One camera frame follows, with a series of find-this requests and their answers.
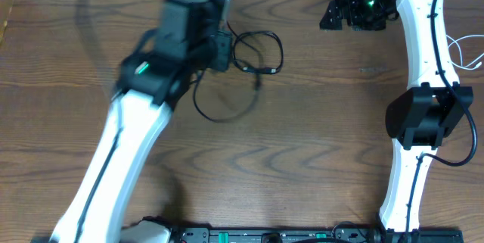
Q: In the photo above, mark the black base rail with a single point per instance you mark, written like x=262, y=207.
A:
x=272, y=235

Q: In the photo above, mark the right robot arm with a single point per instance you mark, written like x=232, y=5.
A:
x=417, y=121

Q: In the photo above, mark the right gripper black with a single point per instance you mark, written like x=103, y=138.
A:
x=350, y=14

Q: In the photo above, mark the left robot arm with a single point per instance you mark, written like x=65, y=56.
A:
x=151, y=81

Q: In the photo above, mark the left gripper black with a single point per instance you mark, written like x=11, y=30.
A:
x=220, y=51

